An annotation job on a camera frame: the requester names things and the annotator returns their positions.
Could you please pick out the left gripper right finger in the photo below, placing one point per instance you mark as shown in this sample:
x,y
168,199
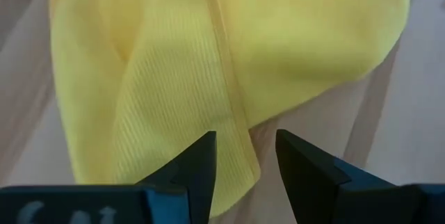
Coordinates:
x,y
330,196

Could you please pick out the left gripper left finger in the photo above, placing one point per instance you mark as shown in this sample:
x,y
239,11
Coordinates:
x,y
156,203

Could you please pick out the yellow microfiber towel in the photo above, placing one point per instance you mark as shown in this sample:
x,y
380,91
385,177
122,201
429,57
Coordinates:
x,y
208,60

